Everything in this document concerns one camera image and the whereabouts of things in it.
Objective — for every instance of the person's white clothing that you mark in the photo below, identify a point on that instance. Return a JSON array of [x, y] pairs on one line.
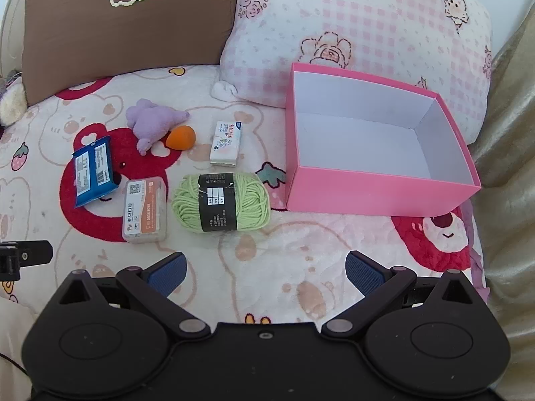
[[12, 330]]

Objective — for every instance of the cream headboard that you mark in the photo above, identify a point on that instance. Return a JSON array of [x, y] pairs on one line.
[[14, 21]]

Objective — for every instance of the pink checked pillow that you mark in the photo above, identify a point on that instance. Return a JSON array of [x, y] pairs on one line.
[[355, 16]]

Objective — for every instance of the brown pillow with cloud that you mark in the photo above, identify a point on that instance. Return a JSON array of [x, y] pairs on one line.
[[125, 37]]

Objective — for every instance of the blue twin packet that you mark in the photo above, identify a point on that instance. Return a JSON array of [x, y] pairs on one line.
[[90, 175]]

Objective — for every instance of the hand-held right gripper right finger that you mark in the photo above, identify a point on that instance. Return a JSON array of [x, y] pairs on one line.
[[365, 275]]

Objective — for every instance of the green yarn ball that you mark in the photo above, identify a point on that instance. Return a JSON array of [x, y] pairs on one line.
[[188, 204]]

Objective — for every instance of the purple plush toy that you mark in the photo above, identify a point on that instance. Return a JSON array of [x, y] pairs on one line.
[[150, 123]]

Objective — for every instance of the white medicine box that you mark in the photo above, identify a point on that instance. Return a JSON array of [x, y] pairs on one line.
[[225, 144]]

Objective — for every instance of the pink cardboard box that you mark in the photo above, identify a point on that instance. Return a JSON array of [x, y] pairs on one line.
[[368, 192]]

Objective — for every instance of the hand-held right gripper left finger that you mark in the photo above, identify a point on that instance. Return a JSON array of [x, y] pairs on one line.
[[169, 275]]

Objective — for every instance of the printed bear blanket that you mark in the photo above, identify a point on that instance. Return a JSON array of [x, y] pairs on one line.
[[292, 250]]

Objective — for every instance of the orange makeup sponge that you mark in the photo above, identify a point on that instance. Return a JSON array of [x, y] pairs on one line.
[[180, 137]]

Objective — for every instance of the grey bunny plush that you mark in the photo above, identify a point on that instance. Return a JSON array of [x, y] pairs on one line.
[[10, 106]]

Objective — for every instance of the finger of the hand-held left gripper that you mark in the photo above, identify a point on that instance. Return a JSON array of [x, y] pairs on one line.
[[35, 252]]

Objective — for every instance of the gold curtain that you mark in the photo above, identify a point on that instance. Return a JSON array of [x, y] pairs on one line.
[[510, 217]]

